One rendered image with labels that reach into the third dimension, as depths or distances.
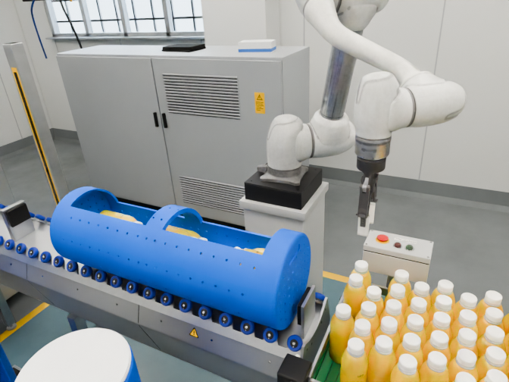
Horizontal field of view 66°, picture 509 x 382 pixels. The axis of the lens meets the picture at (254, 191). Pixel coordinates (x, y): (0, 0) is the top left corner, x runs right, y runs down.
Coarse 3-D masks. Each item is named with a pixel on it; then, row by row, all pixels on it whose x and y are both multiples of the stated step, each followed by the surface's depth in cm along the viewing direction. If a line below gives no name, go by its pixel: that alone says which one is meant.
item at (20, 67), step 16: (16, 48) 173; (16, 64) 174; (16, 80) 179; (32, 80) 181; (32, 96) 183; (32, 112) 184; (32, 128) 189; (48, 128) 193; (48, 144) 194; (48, 160) 196; (48, 176) 201; (64, 192) 207
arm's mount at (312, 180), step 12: (312, 168) 186; (252, 180) 176; (312, 180) 175; (252, 192) 176; (264, 192) 173; (276, 192) 170; (288, 192) 167; (300, 192) 165; (312, 192) 178; (276, 204) 172; (288, 204) 170; (300, 204) 167
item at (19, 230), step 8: (8, 208) 168; (16, 208) 169; (24, 208) 172; (8, 216) 166; (16, 216) 169; (24, 216) 173; (8, 224) 169; (16, 224) 170; (24, 224) 175; (32, 224) 178; (8, 232) 171; (16, 232) 172; (24, 232) 176; (16, 240) 173
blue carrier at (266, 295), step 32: (96, 192) 154; (64, 224) 135; (96, 224) 129; (128, 224) 125; (160, 224) 121; (192, 224) 143; (64, 256) 142; (96, 256) 130; (128, 256) 123; (160, 256) 117; (192, 256) 113; (224, 256) 109; (256, 256) 106; (288, 256) 105; (160, 288) 124; (192, 288) 114; (224, 288) 108; (256, 288) 104; (288, 288) 109; (256, 320) 109; (288, 320) 114
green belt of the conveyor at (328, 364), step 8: (320, 344) 120; (328, 344) 117; (328, 352) 114; (320, 360) 112; (328, 360) 112; (320, 368) 110; (328, 368) 110; (336, 368) 110; (320, 376) 108; (328, 376) 108; (336, 376) 107
